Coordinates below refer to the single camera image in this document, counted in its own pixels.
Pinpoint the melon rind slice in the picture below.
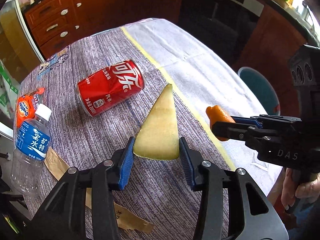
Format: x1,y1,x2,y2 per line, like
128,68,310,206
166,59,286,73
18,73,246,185
133,84,179,160

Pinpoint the red cola can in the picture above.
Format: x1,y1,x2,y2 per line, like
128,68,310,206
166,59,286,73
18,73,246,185
76,60,145,117

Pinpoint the clear water bottle blue label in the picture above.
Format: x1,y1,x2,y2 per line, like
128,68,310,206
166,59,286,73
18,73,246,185
10,103,52,197

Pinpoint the orange ovaltine snack packet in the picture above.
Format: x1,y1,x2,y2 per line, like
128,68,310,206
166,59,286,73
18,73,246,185
16,87,46,128

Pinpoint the teal trash bin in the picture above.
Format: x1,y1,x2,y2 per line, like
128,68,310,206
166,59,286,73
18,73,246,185
238,67,280,115

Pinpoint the person's right hand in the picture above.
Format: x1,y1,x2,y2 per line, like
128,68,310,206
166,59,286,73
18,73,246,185
281,168,320,210

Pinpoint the brown paper strip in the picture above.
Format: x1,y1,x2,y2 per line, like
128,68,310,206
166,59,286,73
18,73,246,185
43,146,155,234

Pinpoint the striped grey white tablecloth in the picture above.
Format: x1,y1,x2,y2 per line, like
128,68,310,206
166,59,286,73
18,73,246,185
20,19,281,239

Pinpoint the black built-in oven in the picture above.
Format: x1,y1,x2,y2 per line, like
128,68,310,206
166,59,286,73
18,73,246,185
178,0,264,66

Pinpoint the brown wooden drawer cabinet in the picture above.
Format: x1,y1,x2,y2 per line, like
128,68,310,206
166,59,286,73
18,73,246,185
23,0,182,59

